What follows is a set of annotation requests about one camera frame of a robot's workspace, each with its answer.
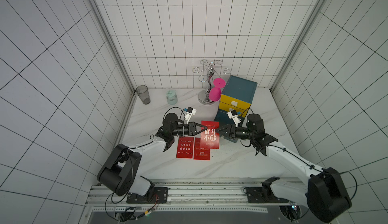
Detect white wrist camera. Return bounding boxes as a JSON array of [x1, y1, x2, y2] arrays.
[[183, 107, 197, 124], [227, 110, 241, 127]]

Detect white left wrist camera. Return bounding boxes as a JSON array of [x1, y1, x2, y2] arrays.
[[183, 107, 197, 124]]

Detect mint green jar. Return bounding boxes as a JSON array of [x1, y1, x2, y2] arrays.
[[166, 90, 178, 105]]

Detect teal bottom drawer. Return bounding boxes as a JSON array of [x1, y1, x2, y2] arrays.
[[214, 109, 245, 143]]

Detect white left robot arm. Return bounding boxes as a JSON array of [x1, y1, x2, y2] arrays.
[[97, 113, 208, 199]]

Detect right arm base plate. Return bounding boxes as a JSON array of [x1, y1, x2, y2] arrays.
[[243, 187, 289, 204]]

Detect teal drawer cabinet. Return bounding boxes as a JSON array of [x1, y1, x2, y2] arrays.
[[222, 75, 257, 103]]

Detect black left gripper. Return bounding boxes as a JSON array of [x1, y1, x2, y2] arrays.
[[172, 121, 208, 136]]

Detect chrome cup holder stand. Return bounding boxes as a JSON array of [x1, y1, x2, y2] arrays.
[[193, 59, 231, 105]]

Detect yellow drawer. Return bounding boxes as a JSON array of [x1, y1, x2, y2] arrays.
[[219, 102, 241, 112], [220, 94, 251, 110]]

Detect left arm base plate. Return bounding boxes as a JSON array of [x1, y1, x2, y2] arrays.
[[126, 187, 169, 204]]

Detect yellow top drawer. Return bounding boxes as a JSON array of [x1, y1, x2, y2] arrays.
[[220, 94, 251, 110]]

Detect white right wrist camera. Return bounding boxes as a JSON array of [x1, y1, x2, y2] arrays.
[[227, 110, 241, 127]]

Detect red postcard large characters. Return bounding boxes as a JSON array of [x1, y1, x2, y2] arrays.
[[201, 121, 220, 149]]

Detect pink silicone goblet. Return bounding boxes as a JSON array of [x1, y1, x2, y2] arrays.
[[209, 78, 226, 101]]

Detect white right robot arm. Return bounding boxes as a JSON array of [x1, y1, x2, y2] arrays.
[[216, 113, 352, 223]]

